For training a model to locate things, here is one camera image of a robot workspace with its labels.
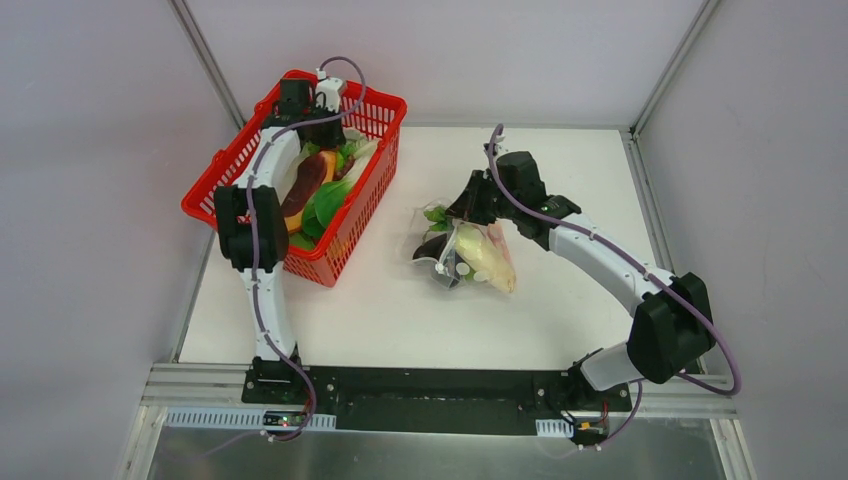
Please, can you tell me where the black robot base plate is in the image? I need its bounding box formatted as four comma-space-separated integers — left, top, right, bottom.
241, 360, 632, 436

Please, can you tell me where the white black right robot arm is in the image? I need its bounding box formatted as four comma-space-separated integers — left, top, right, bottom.
446, 151, 716, 410

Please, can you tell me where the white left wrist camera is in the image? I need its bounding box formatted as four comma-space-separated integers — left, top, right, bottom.
315, 76, 347, 114

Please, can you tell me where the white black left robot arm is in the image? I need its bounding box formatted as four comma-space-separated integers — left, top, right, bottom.
213, 74, 347, 363

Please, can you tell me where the red plastic basket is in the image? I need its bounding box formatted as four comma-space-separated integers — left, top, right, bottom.
181, 86, 407, 287

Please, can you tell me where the aluminium frame rail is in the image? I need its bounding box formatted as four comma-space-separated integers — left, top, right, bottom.
141, 363, 248, 407

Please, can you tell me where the clear dotted zip top bag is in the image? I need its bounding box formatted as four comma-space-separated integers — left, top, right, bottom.
409, 198, 518, 296

